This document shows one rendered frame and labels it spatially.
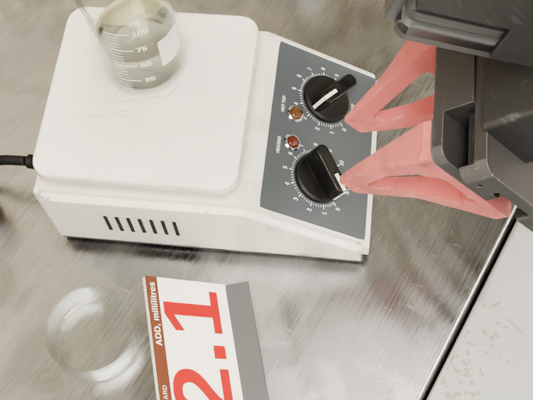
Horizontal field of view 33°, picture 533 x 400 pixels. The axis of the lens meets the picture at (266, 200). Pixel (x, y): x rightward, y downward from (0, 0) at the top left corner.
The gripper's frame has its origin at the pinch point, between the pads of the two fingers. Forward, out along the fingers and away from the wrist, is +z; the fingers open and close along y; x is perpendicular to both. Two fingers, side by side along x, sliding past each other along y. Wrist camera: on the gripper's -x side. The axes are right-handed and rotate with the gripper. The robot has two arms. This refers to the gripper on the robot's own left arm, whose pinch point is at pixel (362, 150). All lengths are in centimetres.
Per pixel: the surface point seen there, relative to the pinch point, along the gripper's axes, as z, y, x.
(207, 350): 13.6, 7.9, 3.5
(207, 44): 10.4, -8.9, -2.8
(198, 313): 14.1, 5.7, 2.9
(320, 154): 6.1, -3.1, 3.5
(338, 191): 5.7, -1.2, 4.9
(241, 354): 13.1, 7.6, 5.8
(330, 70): 7.4, -10.4, 5.1
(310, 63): 7.9, -10.4, 3.7
